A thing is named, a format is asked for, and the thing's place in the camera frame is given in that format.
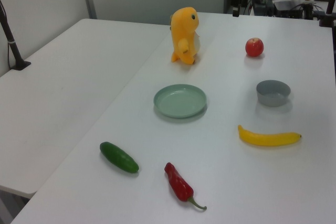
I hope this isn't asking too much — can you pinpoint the red apple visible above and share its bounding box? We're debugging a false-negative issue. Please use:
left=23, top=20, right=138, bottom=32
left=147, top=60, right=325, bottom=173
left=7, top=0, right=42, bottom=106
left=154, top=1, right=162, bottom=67
left=245, top=37, right=265, bottom=58

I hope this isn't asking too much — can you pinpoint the grey bowl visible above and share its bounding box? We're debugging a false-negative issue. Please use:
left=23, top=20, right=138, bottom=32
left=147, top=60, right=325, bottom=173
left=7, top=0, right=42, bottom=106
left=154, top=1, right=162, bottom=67
left=256, top=80, right=291, bottom=108

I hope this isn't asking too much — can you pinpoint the black electronics box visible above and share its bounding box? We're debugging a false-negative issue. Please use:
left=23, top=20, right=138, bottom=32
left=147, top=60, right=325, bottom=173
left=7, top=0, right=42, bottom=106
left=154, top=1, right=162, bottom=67
left=272, top=0, right=305, bottom=19

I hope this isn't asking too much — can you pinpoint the yellow plush dinosaur toy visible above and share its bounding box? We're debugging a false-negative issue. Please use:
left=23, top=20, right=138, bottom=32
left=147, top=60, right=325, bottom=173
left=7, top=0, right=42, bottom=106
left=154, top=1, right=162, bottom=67
left=169, top=7, right=203, bottom=65

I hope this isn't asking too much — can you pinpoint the black clamp stand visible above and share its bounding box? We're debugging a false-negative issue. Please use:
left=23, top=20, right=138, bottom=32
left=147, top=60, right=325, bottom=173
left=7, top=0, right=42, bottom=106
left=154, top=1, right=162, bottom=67
left=319, top=0, right=336, bottom=27

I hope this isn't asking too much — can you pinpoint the pale green plate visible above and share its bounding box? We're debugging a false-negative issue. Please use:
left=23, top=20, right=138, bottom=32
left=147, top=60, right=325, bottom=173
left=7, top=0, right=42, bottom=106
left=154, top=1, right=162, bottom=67
left=153, top=83, right=208, bottom=119

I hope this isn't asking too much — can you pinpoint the yellow banana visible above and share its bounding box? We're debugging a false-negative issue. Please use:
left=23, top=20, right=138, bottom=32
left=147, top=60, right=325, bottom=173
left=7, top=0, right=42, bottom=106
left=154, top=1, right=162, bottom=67
left=237, top=124, right=302, bottom=147

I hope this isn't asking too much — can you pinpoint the red chili pepper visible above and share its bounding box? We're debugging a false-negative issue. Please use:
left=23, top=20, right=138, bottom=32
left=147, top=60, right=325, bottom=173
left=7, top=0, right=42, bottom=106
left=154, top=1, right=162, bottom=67
left=164, top=162, right=207, bottom=211

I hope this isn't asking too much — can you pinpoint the green cucumber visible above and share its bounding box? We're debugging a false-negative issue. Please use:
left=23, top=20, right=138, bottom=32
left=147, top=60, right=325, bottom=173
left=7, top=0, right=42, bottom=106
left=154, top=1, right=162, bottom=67
left=99, top=141, right=140, bottom=174

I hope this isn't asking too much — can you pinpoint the black camera pole with base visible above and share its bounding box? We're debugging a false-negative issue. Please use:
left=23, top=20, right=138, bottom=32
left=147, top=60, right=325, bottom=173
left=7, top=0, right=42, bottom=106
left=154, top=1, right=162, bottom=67
left=0, top=0, right=32, bottom=71

